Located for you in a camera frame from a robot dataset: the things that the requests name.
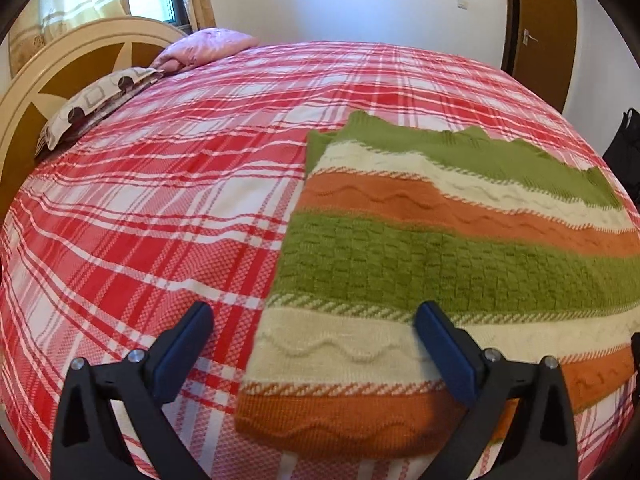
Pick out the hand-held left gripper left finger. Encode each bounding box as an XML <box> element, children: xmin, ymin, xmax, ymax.
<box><xmin>50</xmin><ymin>301</ymin><xmax>216</xmax><ymax>480</ymax></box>

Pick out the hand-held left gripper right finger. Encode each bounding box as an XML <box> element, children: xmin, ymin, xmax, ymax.
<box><xmin>416</xmin><ymin>301</ymin><xmax>581</xmax><ymax>480</ymax></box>

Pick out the green striped knit sweater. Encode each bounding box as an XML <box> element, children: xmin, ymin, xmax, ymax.
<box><xmin>234</xmin><ymin>110</ymin><xmax>640</xmax><ymax>458</ymax></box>

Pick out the red plaid bed sheet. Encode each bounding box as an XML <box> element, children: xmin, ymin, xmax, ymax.
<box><xmin>0</xmin><ymin>40</ymin><xmax>640</xmax><ymax>480</ymax></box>

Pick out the black bag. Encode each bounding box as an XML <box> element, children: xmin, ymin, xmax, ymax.
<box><xmin>601</xmin><ymin>107</ymin><xmax>640</xmax><ymax>201</ymax></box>

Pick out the white patterned pillow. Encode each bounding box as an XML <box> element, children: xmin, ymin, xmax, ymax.
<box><xmin>35</xmin><ymin>66</ymin><xmax>165</xmax><ymax>157</ymax></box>

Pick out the pink pillow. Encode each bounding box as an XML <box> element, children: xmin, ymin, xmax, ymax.
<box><xmin>149</xmin><ymin>29</ymin><xmax>261</xmax><ymax>72</ymax></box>

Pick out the cream wooden headboard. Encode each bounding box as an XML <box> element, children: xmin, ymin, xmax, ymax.
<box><xmin>0</xmin><ymin>16</ymin><xmax>190</xmax><ymax>201</ymax></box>

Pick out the brown wooden door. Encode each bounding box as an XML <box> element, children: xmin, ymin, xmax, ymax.
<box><xmin>501</xmin><ymin>0</ymin><xmax>582</xmax><ymax>113</ymax></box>

